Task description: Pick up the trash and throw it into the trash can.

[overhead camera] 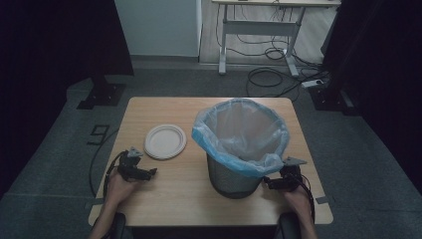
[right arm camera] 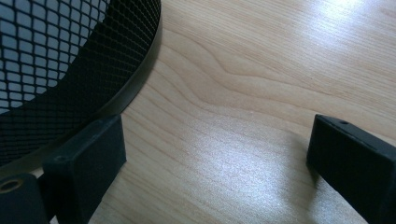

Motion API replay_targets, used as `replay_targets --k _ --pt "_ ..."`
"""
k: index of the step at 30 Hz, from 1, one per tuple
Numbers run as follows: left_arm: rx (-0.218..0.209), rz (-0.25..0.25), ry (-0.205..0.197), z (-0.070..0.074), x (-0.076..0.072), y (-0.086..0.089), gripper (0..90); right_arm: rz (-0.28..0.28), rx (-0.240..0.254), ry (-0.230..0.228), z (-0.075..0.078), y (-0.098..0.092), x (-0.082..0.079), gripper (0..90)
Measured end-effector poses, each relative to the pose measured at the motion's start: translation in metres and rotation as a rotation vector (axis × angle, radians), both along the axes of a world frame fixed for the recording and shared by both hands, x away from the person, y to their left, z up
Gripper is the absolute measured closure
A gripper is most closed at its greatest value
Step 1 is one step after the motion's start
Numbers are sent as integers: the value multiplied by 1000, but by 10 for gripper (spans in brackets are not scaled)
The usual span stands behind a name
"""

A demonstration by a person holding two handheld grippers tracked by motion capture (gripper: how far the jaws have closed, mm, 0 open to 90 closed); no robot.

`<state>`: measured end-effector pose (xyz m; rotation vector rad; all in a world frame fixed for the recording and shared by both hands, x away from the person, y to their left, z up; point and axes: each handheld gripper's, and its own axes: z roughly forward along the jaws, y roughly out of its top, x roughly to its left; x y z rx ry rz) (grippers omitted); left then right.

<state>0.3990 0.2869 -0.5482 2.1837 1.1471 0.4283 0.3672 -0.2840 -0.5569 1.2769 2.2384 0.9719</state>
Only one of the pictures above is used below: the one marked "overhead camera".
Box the white paper plate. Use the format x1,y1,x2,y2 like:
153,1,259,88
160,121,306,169
143,123,188,161

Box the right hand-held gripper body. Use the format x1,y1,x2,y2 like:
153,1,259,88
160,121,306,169
279,156,309,192

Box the blue plastic bin liner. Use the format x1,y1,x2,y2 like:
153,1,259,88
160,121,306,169
191,98,291,178

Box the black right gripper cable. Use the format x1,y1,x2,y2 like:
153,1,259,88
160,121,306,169
298,172,317,224

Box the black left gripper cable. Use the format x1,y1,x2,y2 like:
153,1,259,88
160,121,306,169
88,128,129,200

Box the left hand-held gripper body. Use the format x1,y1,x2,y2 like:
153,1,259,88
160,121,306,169
116,146,147,182

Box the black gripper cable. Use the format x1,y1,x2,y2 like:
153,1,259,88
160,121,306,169
298,172,317,224
88,128,129,200

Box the black chair armrest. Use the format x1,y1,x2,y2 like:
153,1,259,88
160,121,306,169
277,212,303,239
107,212,128,239

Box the black stand base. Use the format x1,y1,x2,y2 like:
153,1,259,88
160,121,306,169
308,81,362,118
76,75,127,112

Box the metal mesh trash bin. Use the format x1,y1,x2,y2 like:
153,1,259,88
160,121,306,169
205,152,267,200

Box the white power strip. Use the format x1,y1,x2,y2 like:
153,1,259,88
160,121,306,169
300,79,324,90

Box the black curtain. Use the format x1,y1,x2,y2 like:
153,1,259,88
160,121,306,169
0,0,135,200
320,0,422,187

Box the white cabinet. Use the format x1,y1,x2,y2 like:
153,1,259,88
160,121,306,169
113,0,203,59

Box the white desk frame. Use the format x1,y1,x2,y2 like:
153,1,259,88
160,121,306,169
211,0,342,78

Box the person's right hand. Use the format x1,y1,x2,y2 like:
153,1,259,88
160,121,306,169
282,184,315,221

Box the black floor cables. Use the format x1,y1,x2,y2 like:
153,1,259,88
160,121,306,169
215,3,332,100

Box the person's left hand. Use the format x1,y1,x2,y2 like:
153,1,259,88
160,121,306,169
105,168,141,209

